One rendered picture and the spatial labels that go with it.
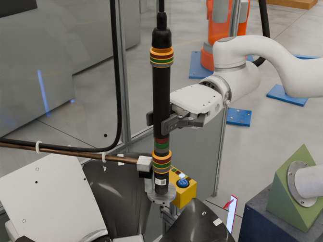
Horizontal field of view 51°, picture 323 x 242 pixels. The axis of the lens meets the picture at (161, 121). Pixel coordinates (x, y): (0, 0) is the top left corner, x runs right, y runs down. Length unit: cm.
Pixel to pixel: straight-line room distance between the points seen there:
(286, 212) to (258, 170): 171
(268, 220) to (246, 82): 82
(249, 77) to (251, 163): 244
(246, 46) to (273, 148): 276
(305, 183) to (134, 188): 74
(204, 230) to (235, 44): 60
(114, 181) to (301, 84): 55
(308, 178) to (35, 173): 100
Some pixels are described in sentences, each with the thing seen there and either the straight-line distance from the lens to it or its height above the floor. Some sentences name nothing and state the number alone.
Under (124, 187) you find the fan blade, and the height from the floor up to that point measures 137.
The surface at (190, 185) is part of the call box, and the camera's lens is 140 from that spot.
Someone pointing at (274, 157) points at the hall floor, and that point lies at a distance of 339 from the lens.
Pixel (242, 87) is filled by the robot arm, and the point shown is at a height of 167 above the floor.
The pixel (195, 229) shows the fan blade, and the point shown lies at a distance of 111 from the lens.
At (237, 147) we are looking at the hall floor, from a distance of 342.
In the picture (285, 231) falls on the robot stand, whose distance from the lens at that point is 151.
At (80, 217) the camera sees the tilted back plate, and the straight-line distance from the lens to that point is 115.
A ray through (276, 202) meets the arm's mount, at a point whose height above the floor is 100.
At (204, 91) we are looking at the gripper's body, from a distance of 76.
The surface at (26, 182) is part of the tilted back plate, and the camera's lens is 111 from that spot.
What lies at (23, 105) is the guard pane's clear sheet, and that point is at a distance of 136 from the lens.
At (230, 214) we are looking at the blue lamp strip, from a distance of 127.
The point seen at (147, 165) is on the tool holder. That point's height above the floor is 155.
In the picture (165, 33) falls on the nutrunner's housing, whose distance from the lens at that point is 60.
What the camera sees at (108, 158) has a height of 155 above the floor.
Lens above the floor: 204
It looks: 33 degrees down
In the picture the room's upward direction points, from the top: straight up
